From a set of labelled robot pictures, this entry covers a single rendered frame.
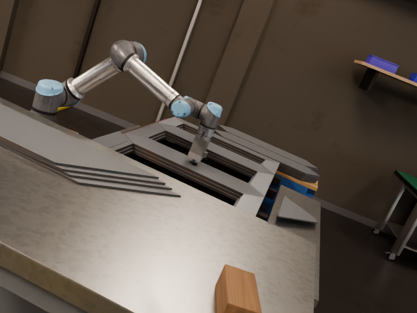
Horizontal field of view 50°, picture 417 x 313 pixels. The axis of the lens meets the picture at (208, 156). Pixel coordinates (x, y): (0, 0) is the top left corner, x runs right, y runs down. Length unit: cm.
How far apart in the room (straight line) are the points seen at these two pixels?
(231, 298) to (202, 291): 9
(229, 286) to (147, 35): 463
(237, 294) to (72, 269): 27
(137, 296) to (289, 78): 452
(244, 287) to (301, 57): 446
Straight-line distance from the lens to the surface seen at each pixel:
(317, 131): 525
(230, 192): 199
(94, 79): 225
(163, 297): 77
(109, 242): 86
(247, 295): 77
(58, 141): 119
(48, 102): 222
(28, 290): 81
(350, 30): 520
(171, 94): 194
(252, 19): 503
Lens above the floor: 148
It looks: 16 degrees down
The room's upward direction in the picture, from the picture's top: 22 degrees clockwise
